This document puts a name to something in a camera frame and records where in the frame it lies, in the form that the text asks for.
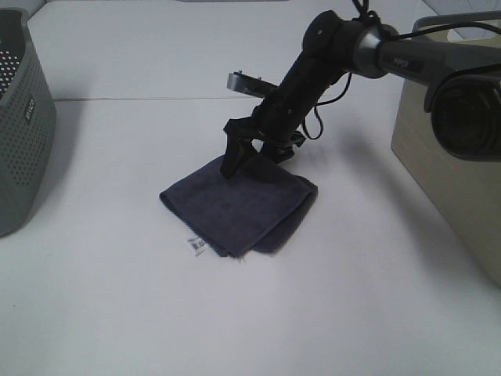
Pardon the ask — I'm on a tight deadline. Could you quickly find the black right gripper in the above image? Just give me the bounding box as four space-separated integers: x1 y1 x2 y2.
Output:
220 90 305 180

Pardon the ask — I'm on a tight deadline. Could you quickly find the dark grey towel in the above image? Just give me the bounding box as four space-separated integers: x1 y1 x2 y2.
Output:
160 157 318 258

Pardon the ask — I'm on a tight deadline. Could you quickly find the grey perforated basket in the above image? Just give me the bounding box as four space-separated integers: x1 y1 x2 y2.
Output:
1 8 56 236

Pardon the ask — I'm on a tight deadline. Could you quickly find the beige plastic basket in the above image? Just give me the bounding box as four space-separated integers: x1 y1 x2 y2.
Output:
380 11 500 283

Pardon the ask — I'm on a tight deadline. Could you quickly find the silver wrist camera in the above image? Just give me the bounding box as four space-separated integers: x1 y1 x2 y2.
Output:
226 70 278 98

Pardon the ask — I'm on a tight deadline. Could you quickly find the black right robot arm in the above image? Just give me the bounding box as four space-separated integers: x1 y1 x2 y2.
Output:
221 7 500 177

